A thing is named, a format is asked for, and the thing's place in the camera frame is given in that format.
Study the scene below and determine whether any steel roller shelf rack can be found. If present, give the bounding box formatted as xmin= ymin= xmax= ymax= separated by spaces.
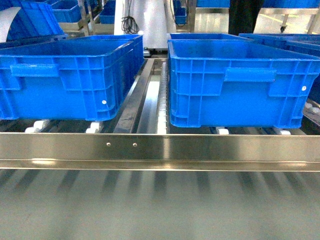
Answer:
xmin=0 ymin=58 xmax=320 ymax=172

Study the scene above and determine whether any blue bin front right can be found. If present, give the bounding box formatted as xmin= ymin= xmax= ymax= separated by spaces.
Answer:
xmin=168 ymin=39 xmax=320 ymax=129

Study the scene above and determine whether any blue bin front left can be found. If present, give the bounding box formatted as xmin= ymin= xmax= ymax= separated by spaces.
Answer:
xmin=0 ymin=34 xmax=144 ymax=121

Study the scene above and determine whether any tilted blue bin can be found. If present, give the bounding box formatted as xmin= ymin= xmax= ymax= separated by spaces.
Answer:
xmin=0 ymin=0 xmax=64 ymax=42

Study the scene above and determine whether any grey curved flat panel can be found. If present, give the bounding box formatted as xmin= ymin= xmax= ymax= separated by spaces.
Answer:
xmin=0 ymin=7 xmax=21 ymax=43

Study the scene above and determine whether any white pillar with cables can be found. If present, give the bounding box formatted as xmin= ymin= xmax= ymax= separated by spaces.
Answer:
xmin=113 ymin=0 xmax=177 ymax=50

